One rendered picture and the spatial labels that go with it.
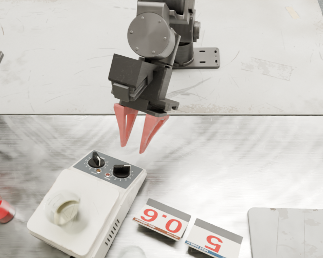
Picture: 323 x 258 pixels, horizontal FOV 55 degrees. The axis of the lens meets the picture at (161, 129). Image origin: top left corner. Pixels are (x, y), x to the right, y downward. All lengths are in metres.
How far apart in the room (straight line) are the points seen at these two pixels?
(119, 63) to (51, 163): 0.36
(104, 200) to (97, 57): 0.46
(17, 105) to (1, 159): 0.15
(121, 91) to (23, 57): 0.58
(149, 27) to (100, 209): 0.30
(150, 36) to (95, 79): 0.43
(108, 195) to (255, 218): 0.27
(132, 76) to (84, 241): 0.27
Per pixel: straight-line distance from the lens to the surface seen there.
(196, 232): 0.59
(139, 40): 0.42
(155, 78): 0.47
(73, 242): 0.54
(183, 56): 0.79
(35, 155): 0.74
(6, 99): 0.88
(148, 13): 0.43
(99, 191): 0.56
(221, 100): 0.75
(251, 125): 0.72
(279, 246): 0.61
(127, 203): 0.59
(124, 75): 0.42
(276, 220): 0.62
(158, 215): 0.60
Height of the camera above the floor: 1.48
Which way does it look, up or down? 56 degrees down
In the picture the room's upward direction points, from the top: 7 degrees counter-clockwise
